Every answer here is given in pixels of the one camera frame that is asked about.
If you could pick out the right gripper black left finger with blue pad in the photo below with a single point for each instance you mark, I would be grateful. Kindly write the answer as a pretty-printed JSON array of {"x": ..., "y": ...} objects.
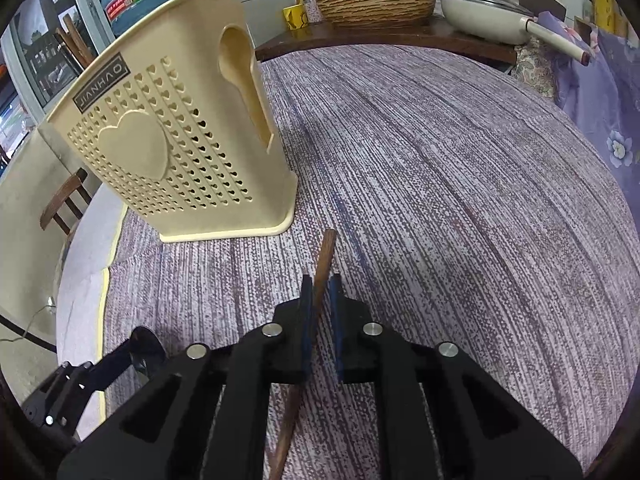
[{"x": 201, "y": 414}]

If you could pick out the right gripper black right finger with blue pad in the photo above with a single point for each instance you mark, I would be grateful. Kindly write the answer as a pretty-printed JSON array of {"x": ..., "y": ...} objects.
[{"x": 440, "y": 415}]

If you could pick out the brown wooden chopstick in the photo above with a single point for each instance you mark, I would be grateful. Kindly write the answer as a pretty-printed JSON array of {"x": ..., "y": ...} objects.
[{"x": 296, "y": 392}]

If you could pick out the wooden chair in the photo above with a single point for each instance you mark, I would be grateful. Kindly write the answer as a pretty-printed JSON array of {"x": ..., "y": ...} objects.
[{"x": 63, "y": 197}]

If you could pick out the purple striped tablecloth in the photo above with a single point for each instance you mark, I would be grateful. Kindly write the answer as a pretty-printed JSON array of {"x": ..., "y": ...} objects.
[{"x": 467, "y": 208}]

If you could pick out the cream plastic utensil holder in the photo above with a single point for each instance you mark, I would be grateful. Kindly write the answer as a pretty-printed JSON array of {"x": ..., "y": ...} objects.
[{"x": 153, "y": 118}]

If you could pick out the purple floral cloth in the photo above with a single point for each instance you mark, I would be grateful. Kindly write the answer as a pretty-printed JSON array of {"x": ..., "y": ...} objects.
[{"x": 602, "y": 98}]

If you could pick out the dark wooden counter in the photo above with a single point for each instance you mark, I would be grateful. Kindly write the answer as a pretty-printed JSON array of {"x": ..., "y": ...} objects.
[{"x": 437, "y": 33}]

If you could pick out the yellow cup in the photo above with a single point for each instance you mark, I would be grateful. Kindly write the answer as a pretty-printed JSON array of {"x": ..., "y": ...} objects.
[{"x": 295, "y": 16}]

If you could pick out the cream frying pan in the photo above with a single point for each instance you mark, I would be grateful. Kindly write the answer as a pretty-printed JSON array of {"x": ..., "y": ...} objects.
[{"x": 504, "y": 22}]

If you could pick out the woven brown basin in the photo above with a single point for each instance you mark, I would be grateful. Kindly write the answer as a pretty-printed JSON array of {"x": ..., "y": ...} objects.
[{"x": 375, "y": 13}]

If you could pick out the yellow roll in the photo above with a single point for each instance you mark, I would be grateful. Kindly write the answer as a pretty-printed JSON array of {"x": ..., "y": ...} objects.
[{"x": 609, "y": 16}]

